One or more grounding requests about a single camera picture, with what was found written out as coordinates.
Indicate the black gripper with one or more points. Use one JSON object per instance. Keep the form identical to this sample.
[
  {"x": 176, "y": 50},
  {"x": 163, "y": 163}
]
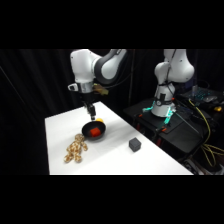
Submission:
[{"x": 89, "y": 102}]

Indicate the red cube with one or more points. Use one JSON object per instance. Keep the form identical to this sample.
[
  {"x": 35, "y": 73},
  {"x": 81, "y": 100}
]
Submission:
[{"x": 95, "y": 132}]

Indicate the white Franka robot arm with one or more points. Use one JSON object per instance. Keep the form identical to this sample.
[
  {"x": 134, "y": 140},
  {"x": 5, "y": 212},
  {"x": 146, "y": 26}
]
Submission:
[{"x": 83, "y": 66}]

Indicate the black bowl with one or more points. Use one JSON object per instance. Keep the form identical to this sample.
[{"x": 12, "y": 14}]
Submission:
[{"x": 87, "y": 133}]

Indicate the dark grey cube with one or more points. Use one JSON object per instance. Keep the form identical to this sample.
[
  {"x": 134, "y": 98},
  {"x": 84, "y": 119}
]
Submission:
[{"x": 135, "y": 144}]

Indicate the yellow ball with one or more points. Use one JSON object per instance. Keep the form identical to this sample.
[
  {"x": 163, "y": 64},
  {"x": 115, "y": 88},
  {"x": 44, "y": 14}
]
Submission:
[{"x": 99, "y": 120}]

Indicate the brown spotted plush toy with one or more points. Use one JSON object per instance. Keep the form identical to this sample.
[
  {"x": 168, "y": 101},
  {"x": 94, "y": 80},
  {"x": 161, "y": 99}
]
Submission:
[{"x": 75, "y": 149}]

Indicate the black curtain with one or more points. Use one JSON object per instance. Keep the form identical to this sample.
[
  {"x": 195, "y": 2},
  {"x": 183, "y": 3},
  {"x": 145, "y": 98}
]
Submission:
[{"x": 30, "y": 83}]

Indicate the black robot stand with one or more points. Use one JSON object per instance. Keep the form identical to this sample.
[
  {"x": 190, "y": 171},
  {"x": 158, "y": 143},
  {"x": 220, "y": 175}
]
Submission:
[{"x": 180, "y": 130}]

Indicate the backlit keyboard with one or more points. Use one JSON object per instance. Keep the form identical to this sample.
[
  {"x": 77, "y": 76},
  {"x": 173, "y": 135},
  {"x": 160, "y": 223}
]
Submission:
[{"x": 202, "y": 94}]

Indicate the small yellow device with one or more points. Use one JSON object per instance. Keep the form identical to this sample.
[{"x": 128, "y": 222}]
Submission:
[{"x": 218, "y": 108}]

